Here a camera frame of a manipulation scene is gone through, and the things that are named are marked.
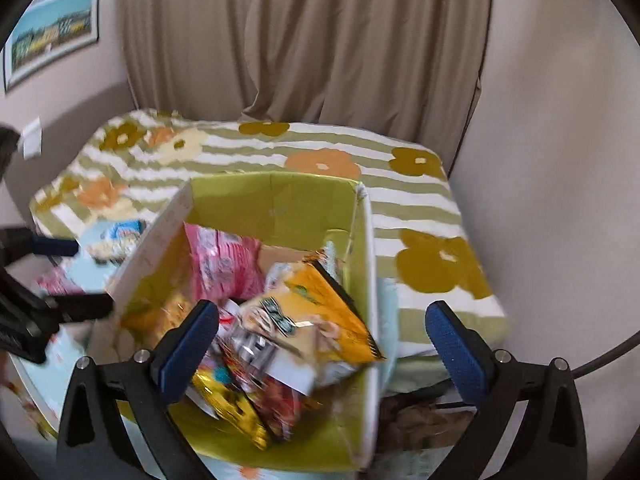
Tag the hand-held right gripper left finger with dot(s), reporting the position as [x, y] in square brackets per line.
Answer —
[187, 350]

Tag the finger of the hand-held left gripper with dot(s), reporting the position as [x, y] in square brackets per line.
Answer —
[52, 246]
[82, 306]

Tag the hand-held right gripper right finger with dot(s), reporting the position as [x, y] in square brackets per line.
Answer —
[457, 350]

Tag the pale pink snack packet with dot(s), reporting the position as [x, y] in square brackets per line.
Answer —
[57, 282]

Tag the yellow popcorn snack packet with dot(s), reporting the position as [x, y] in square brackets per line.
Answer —
[165, 312]

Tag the black white snack packet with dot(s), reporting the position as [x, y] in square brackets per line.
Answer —
[250, 345]

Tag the red white blue snack packet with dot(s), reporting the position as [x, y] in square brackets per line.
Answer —
[117, 237]

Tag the gold foil snack packet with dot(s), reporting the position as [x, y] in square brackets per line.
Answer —
[235, 410]

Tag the pink striped snack packet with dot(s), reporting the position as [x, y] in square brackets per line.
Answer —
[220, 260]

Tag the yellow orange snack packet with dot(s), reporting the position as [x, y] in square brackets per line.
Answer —
[325, 320]

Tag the green cardboard box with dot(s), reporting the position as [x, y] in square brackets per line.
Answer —
[280, 200]

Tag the brown bag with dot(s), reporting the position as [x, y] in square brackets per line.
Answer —
[420, 420]

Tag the striped floral blanket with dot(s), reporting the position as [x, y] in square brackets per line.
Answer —
[425, 200]

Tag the beige curtain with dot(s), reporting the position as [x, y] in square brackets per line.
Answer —
[300, 35]

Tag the framed wall poster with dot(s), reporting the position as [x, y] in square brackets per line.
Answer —
[52, 35]

